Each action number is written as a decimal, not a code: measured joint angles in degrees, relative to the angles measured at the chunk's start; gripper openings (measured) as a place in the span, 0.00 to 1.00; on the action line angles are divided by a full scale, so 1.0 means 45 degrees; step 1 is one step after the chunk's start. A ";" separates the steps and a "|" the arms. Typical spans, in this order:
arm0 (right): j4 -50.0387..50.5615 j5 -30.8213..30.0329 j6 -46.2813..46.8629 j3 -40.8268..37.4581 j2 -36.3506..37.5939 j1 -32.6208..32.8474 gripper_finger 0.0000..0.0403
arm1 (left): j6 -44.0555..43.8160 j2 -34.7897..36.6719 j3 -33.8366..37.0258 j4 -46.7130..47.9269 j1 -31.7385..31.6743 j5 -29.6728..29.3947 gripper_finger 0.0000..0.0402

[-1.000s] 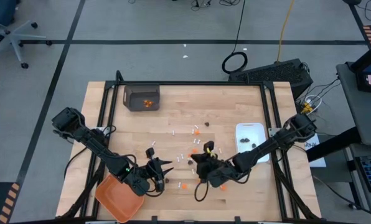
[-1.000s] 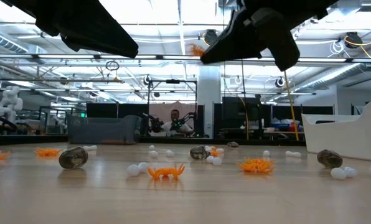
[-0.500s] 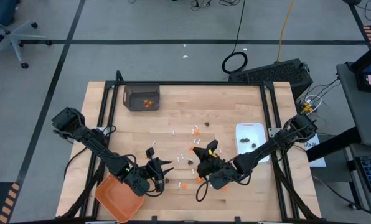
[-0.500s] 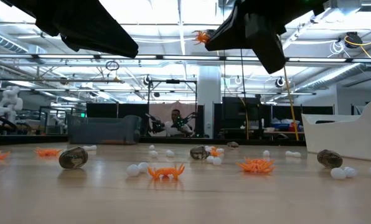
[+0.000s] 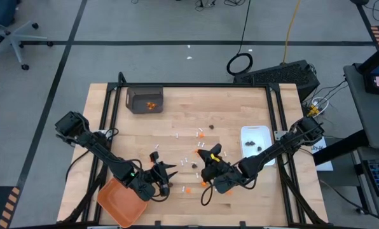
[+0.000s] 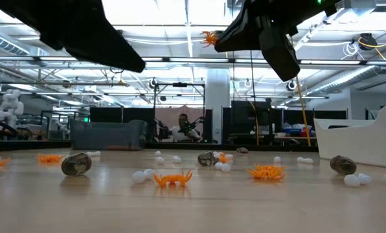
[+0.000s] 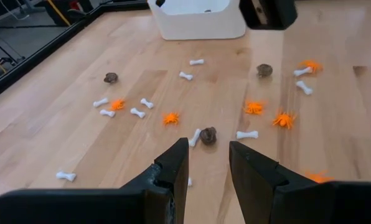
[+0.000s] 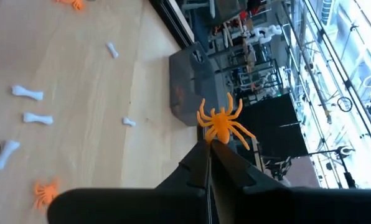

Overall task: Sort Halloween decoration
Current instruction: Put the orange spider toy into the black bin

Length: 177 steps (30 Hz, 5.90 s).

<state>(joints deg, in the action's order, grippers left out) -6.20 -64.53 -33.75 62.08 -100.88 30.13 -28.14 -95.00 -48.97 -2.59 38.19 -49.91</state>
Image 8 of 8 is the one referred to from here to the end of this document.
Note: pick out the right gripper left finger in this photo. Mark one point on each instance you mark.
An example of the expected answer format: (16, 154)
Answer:
(126, 205)

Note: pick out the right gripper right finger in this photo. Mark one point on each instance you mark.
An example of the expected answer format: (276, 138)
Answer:
(282, 205)

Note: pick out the orange plastic toy spider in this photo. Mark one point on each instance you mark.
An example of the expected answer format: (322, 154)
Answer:
(45, 193)
(221, 124)
(72, 3)

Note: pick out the white plastic toy bone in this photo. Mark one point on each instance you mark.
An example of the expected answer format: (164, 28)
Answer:
(129, 121)
(112, 49)
(4, 154)
(27, 92)
(37, 118)

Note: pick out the black partition panel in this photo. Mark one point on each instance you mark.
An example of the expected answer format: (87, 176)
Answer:
(272, 124)

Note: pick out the dark grey plastic bin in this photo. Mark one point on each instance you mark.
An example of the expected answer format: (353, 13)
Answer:
(188, 84)

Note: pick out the large white background robot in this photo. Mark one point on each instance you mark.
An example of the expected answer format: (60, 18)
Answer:
(266, 32)

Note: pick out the black table frame rail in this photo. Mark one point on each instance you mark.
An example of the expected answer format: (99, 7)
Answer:
(168, 17)

